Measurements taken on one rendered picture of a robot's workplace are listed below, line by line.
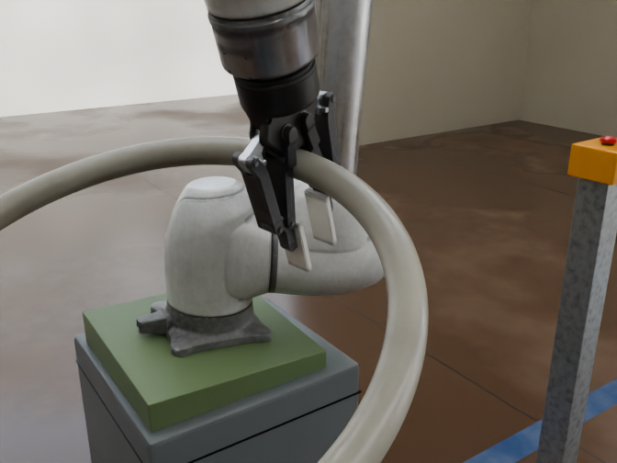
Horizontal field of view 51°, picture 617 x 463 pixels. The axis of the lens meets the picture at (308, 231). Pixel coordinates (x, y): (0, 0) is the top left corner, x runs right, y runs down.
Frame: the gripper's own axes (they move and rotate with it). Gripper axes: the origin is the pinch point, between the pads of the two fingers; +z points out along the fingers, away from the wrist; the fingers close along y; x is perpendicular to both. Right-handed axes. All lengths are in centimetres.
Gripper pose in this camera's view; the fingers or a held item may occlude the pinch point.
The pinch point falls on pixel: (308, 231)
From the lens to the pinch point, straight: 71.0
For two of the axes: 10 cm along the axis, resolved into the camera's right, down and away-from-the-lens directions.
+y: -6.0, 5.9, -5.4
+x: 7.8, 3.0, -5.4
